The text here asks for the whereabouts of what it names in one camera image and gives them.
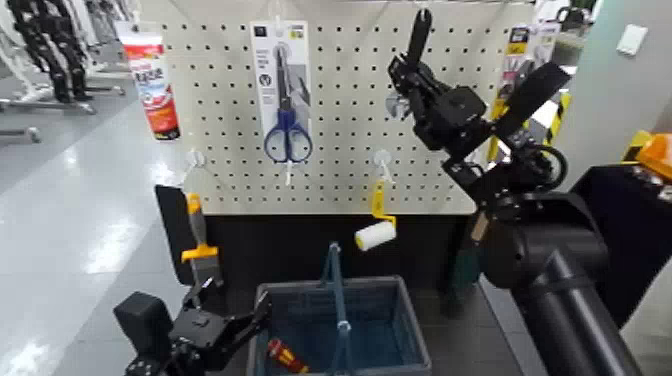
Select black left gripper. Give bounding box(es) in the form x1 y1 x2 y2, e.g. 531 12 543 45
168 277 273 369

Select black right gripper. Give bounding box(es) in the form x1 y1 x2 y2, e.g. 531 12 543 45
388 54 488 159

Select black adjustable wrench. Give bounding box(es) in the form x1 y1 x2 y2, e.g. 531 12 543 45
385 7 434 120

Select grey blue plastic crate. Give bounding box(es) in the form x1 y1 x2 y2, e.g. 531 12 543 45
246 276 433 376

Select red yellow screwdriver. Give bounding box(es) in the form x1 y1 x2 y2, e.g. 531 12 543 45
266 338 311 375

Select cream white pegboard panel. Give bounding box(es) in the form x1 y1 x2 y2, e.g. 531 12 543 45
140 0 534 216

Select yellow grey scraper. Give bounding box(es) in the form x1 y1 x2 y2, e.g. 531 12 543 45
180 193 224 289

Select black base panel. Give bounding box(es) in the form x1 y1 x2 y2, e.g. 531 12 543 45
155 184 489 316

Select yellow pliers in package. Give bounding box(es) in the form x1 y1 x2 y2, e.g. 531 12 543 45
485 23 560 164

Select blue scissors on white card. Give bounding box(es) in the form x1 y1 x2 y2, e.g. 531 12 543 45
250 20 314 165

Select red white sealant tube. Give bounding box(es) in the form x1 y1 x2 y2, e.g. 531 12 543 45
116 21 183 141

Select yellow orange device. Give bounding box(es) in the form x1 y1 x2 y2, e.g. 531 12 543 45
620 131 672 182

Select black cloth covered table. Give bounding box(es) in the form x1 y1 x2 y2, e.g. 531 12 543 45
572 165 672 329

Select grey metal stand base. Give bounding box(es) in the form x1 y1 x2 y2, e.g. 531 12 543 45
0 96 97 117

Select black humanoid robot on stand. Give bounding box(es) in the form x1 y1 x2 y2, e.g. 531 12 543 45
5 0 96 104

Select person in white coat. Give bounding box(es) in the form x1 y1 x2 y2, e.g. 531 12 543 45
619 272 672 376

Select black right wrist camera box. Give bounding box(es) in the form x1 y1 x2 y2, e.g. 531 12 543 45
493 61 572 140

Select blue crate carry handle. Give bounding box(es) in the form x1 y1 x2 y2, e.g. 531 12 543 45
320 241 353 376

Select black yellow striped post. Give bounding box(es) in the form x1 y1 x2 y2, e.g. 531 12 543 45
543 90 572 148

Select wooden handled green tool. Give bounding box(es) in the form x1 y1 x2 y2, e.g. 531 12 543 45
453 209 493 291

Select yellow handled white paint roller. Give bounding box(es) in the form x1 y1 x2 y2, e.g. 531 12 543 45
354 179 398 252

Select white wall switch plate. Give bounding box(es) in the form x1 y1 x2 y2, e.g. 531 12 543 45
615 24 649 57

